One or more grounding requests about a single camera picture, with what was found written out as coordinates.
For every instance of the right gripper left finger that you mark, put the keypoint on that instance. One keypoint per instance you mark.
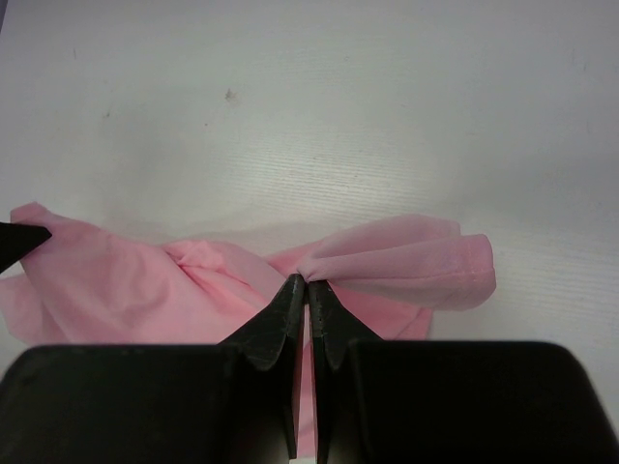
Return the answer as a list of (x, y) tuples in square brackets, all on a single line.
[(265, 399)]

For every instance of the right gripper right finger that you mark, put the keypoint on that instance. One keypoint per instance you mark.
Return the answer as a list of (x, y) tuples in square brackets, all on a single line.
[(336, 399)]

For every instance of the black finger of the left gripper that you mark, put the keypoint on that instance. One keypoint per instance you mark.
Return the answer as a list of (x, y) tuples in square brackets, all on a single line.
[(18, 240)]

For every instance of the pink t shirt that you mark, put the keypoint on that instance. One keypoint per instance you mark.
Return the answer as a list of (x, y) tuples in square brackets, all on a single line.
[(88, 285)]

